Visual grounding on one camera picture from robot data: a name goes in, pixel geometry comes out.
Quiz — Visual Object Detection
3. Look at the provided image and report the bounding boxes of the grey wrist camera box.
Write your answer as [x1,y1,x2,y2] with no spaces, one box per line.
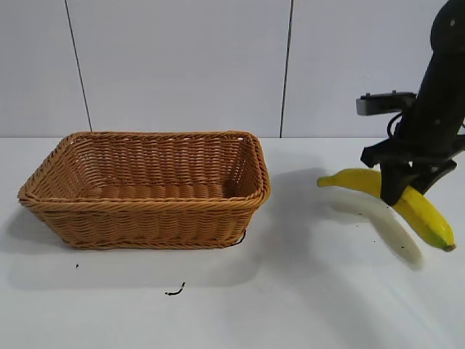
[355,92,418,117]

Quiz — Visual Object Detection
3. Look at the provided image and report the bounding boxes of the brown woven wicker basket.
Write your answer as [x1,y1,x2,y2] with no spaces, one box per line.
[17,129,272,252]

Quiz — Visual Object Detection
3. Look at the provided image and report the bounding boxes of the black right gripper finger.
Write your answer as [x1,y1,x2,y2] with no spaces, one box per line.
[411,161,458,194]
[379,161,416,207]

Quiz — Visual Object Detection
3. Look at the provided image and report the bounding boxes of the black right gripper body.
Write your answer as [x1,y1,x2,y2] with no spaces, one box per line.
[360,53,465,172]

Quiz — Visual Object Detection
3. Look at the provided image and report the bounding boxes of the black camera cable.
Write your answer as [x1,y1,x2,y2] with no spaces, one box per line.
[385,113,403,140]

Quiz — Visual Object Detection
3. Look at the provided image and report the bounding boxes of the yellow banana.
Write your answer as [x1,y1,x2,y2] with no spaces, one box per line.
[316,168,457,252]

